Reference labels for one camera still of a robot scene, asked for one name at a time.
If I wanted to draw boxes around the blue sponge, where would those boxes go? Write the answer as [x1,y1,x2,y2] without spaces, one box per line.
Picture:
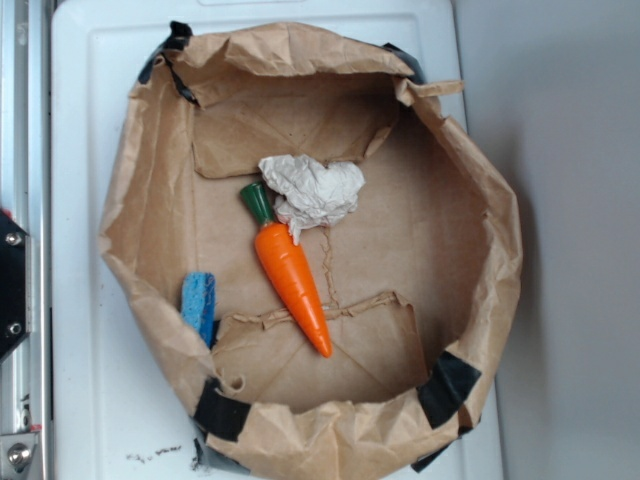
[181,272,216,347]

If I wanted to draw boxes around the brown paper bag tray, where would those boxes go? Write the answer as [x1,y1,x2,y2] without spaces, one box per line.
[99,22,522,479]

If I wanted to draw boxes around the orange toy carrot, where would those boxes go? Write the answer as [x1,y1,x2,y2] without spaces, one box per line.
[240,182,333,358]

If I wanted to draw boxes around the white paper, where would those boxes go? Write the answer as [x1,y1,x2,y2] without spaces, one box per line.
[258,155,366,244]

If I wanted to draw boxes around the aluminium frame rail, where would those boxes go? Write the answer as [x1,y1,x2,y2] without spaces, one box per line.
[1,1,54,479]

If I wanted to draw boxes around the white plastic bin lid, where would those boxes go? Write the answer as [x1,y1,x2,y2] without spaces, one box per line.
[49,0,506,480]

